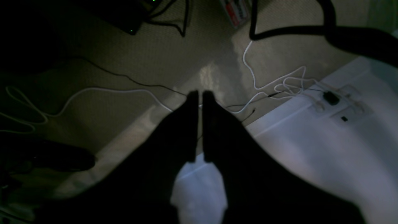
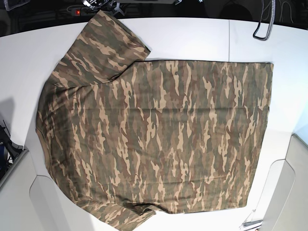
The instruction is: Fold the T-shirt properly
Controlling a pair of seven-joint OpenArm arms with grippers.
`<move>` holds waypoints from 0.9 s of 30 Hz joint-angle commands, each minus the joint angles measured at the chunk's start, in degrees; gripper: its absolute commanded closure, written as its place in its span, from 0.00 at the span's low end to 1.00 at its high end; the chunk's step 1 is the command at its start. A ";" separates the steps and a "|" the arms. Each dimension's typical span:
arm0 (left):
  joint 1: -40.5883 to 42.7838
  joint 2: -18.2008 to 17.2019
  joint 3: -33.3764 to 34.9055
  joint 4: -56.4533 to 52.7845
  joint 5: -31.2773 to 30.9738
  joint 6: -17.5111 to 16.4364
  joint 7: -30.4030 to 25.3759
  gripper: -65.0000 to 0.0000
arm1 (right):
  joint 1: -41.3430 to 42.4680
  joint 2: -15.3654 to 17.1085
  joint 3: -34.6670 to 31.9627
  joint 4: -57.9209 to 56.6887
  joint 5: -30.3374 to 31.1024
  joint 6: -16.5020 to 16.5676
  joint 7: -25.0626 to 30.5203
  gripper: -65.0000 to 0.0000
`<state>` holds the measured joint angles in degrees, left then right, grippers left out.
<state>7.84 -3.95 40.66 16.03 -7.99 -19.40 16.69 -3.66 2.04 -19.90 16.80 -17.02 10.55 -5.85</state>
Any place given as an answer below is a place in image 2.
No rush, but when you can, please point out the camouflage T-shirt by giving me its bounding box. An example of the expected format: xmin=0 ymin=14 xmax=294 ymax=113
xmin=36 ymin=11 xmax=273 ymax=231

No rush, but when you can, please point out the black power strip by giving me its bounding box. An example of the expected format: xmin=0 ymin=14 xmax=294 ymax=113
xmin=66 ymin=5 xmax=102 ymax=17

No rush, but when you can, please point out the grey clip bottom right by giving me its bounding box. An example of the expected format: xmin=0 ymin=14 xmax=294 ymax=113
xmin=239 ymin=209 xmax=263 ymax=231

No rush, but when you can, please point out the black equipment left edge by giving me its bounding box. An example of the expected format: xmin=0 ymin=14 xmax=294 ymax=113
xmin=0 ymin=120 xmax=24 ymax=172

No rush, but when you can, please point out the black cable loop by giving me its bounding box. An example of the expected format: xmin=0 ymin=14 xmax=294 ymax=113
xmin=252 ymin=0 xmax=276 ymax=40

